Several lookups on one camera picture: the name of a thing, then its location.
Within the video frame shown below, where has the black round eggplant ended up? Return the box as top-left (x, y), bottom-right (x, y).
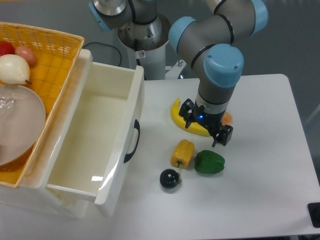
top-left (159, 168), bottom-right (182, 189)

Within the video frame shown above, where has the white open drawer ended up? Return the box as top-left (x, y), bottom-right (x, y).
top-left (46, 62), bottom-right (145, 218)

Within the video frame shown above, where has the orange carrot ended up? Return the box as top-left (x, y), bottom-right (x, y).
top-left (221, 111), bottom-right (233, 126)

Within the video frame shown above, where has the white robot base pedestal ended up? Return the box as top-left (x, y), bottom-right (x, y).
top-left (117, 13), bottom-right (171, 80)

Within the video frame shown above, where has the white pear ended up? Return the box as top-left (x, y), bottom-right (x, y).
top-left (0, 54), bottom-right (31, 85)

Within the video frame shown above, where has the beige plate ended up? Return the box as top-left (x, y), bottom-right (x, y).
top-left (0, 85), bottom-right (46, 165)

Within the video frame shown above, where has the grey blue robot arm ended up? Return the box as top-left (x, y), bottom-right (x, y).
top-left (88, 0), bottom-right (268, 145)

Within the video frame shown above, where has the white drawer cabinet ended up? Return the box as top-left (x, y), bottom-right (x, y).
top-left (0, 49), bottom-right (93, 218)

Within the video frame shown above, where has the red tomato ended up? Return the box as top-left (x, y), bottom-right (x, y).
top-left (0, 40), bottom-right (15, 56)

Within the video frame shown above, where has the yellow bell pepper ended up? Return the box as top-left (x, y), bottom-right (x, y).
top-left (170, 139), bottom-right (195, 169)

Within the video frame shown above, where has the black table corner device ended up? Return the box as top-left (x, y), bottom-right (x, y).
top-left (307, 202), bottom-right (320, 228)

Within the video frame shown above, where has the black cable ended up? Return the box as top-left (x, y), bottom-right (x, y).
top-left (82, 41), bottom-right (123, 63)

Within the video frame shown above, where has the green bell pepper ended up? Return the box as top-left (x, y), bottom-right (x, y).
top-left (194, 150), bottom-right (225, 174)

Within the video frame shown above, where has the yellow banana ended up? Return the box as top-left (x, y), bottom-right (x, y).
top-left (170, 98), bottom-right (211, 137)

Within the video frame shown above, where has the yellow woven basket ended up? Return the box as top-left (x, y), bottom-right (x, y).
top-left (0, 22), bottom-right (85, 188)

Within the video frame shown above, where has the pink peach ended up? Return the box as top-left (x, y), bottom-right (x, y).
top-left (14, 45), bottom-right (37, 68)

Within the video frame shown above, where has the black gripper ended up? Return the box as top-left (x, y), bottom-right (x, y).
top-left (178, 98), bottom-right (234, 148)

